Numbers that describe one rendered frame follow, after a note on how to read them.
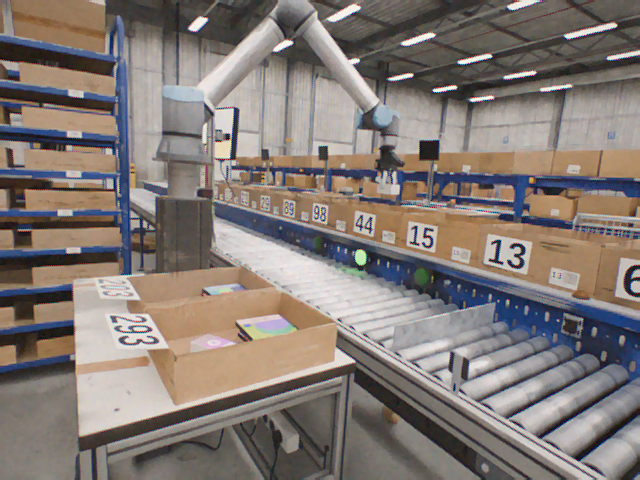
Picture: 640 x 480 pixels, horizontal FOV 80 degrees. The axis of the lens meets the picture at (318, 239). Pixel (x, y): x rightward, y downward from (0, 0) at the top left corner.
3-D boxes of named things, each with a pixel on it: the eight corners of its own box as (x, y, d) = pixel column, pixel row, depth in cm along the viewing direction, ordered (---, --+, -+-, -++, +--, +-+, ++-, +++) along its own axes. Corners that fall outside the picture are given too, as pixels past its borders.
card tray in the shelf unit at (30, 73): (19, 83, 181) (18, 61, 179) (25, 92, 206) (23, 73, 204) (115, 97, 203) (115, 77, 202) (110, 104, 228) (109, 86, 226)
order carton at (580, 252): (473, 269, 143) (479, 224, 141) (517, 263, 159) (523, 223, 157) (592, 301, 111) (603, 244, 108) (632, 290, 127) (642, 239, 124)
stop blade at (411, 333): (391, 356, 105) (394, 325, 103) (490, 327, 130) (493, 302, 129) (392, 357, 104) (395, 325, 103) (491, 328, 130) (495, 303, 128)
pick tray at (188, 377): (144, 347, 95) (143, 309, 93) (280, 321, 117) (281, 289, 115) (174, 407, 72) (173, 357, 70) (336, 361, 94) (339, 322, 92)
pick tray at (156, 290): (125, 307, 121) (125, 276, 119) (240, 292, 142) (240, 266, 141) (143, 342, 98) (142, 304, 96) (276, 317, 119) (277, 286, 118)
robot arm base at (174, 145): (155, 157, 137) (156, 129, 136) (155, 157, 155) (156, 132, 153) (210, 162, 145) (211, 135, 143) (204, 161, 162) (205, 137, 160)
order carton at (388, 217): (347, 235, 208) (349, 204, 205) (387, 233, 224) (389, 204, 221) (399, 249, 175) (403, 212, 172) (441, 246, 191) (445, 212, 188)
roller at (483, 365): (422, 390, 92) (424, 371, 91) (535, 347, 120) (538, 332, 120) (439, 401, 88) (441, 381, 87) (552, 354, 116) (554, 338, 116)
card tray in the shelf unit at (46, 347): (37, 358, 204) (35, 341, 203) (38, 337, 229) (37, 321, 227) (121, 343, 227) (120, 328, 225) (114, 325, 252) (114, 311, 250)
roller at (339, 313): (319, 323, 129) (320, 309, 129) (424, 303, 158) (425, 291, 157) (327, 329, 125) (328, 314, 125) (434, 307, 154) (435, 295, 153)
